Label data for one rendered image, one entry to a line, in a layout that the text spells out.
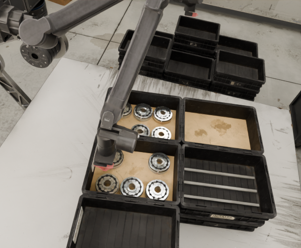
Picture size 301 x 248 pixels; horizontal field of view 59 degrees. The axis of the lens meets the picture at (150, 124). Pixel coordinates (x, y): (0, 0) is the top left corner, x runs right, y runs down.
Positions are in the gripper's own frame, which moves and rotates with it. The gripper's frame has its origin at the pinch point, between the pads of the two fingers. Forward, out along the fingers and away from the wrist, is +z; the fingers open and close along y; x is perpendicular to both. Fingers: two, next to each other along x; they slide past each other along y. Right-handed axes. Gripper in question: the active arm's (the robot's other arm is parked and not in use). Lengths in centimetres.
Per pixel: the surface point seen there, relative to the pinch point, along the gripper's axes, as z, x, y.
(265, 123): 34, -88, 63
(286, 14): 84, -180, 306
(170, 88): 36, -26, 80
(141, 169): 22.9, -14.1, 11.3
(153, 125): 23.0, -17.2, 38.1
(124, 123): 23.4, -1.9, 36.5
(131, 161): 23.1, -8.9, 14.4
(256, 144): 15, -69, 31
